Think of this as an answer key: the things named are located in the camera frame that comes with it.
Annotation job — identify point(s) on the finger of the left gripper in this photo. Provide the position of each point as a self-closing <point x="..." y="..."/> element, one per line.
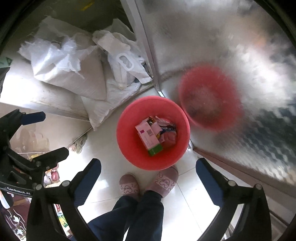
<point x="30" y="118"/>
<point x="51" y="159"/>

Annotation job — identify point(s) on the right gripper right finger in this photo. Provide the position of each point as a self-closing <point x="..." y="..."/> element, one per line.
<point x="254" y="221"/>

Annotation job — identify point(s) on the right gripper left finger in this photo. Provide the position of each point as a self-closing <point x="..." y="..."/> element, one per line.
<point x="43" y="222"/>

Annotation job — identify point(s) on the red trash bucket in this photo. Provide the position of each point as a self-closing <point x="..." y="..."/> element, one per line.
<point x="168" y="122"/>

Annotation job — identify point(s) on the pink left slipper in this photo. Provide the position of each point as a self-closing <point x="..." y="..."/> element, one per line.
<point x="129" y="186"/>

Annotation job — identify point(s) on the pink slipper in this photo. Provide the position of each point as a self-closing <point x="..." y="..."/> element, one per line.
<point x="164" y="181"/>
<point x="129" y="186"/>

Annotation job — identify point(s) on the white woven sack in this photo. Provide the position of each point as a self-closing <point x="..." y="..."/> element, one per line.
<point x="66" y="56"/>

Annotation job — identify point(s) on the person's blue trousers legs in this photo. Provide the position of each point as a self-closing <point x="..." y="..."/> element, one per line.
<point x="140" y="220"/>

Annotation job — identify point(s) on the pink right slipper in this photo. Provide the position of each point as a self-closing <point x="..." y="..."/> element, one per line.
<point x="164" y="181"/>

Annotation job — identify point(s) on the white plastic bag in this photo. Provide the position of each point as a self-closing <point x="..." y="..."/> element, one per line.
<point x="123" y="54"/>

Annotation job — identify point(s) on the metallic cabinet door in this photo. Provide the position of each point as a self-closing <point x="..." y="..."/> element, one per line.
<point x="231" y="65"/>

